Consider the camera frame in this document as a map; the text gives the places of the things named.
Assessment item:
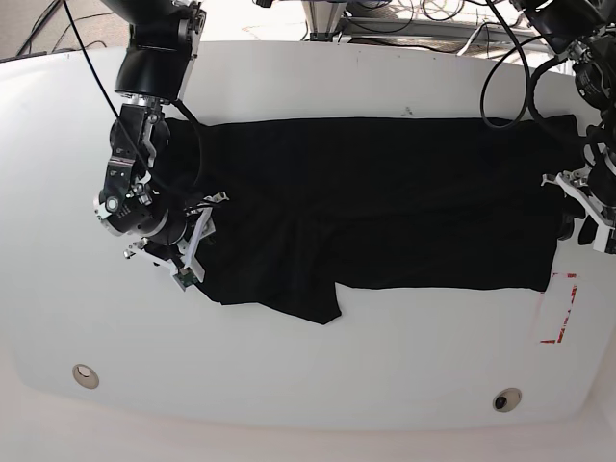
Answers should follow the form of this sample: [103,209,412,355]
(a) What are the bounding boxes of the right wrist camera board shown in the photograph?
[172,268,201,292]

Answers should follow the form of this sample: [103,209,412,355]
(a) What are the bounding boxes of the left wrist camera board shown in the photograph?
[593,223,616,255]

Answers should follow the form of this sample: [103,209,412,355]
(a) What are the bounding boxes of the table grommet hole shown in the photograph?
[493,388,523,413]
[72,364,100,390]

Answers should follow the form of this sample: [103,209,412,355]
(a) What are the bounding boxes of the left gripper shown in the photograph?
[541,167,615,228]

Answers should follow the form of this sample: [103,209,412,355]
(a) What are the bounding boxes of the black t-shirt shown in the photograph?
[157,118,582,324]

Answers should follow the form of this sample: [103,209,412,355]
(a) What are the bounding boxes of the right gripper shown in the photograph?
[123,192,229,282]

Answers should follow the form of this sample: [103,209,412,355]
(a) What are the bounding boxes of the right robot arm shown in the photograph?
[93,1,228,289]

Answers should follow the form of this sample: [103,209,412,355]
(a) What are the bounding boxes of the red tape rectangle marking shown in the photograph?
[533,272,579,345]

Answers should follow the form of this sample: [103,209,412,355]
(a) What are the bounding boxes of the left table grommet hole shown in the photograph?
[72,364,100,390]

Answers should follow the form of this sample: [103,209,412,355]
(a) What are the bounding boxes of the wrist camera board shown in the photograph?
[593,223,616,255]
[172,268,201,292]

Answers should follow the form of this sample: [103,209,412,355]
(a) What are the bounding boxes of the right table grommet hole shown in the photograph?
[493,388,523,413]

